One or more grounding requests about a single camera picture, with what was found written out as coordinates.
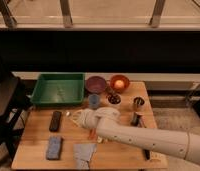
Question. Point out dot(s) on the black remote control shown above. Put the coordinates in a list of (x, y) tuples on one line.
[(55, 121)]

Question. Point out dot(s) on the orange bowl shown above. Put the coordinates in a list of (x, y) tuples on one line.
[(119, 77)]

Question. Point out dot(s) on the white cup with dark contents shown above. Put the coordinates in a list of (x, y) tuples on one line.
[(114, 99)]

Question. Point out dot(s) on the black chair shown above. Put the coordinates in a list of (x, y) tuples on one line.
[(13, 101)]

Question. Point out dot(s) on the blue sponge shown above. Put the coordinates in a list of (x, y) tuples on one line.
[(54, 148)]

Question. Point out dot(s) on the yellow ball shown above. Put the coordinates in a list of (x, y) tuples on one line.
[(119, 84)]

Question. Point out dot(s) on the dark metal cylinder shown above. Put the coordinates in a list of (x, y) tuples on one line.
[(136, 119)]

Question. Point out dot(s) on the green plastic tray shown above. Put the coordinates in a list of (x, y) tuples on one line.
[(54, 90)]

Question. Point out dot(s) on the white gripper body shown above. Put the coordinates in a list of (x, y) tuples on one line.
[(84, 118)]

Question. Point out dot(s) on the orange carrot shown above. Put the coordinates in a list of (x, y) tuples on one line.
[(91, 134)]

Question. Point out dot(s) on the grey cloth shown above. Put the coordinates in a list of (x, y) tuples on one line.
[(83, 154)]

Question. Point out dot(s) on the metal cup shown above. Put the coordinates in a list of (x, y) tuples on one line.
[(138, 102)]

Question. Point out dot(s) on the black handled knife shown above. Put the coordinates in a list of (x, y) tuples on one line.
[(146, 152)]

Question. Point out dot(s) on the purple bowl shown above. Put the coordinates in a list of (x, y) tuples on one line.
[(95, 84)]

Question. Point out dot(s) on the blue plastic cup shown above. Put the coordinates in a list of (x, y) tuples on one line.
[(93, 101)]

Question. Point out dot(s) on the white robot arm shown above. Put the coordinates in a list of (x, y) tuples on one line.
[(105, 120)]

